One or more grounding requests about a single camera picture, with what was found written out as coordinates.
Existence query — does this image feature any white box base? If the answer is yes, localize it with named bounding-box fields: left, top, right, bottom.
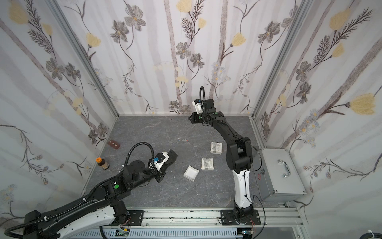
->
left=183, top=165, right=200, bottom=182

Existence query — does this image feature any white jewelry box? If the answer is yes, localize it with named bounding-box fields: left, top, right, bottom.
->
left=210, top=142, right=222, bottom=155

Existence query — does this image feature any white jewelry box lid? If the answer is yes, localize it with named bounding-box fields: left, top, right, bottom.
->
left=201, top=158, right=214, bottom=170

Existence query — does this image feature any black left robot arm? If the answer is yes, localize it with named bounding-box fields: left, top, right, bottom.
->
left=4, top=159, right=174, bottom=239

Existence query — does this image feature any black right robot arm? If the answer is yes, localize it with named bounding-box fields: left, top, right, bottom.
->
left=189, top=99, right=254, bottom=224

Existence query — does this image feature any small brown red box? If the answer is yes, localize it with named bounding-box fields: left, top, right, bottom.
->
left=107, top=139, right=120, bottom=149

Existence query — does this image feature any brown bottle orange cap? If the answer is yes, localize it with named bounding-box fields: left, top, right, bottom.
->
left=96, top=157, right=109, bottom=170

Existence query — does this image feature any silver metal case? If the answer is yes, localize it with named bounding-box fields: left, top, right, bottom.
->
left=253, top=148, right=306, bottom=202

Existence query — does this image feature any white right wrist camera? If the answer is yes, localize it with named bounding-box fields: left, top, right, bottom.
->
left=192, top=99, right=203, bottom=114

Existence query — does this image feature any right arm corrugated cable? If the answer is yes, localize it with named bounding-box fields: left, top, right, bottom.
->
left=199, top=86, right=207, bottom=111

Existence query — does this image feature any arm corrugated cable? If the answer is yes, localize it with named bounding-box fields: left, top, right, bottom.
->
left=123, top=141, right=155, bottom=168
left=199, top=86, right=207, bottom=111

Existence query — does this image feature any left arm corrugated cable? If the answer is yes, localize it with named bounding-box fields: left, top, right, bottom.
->
left=123, top=141, right=155, bottom=168

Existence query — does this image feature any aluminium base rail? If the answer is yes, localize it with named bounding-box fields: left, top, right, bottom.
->
left=74, top=208, right=309, bottom=239

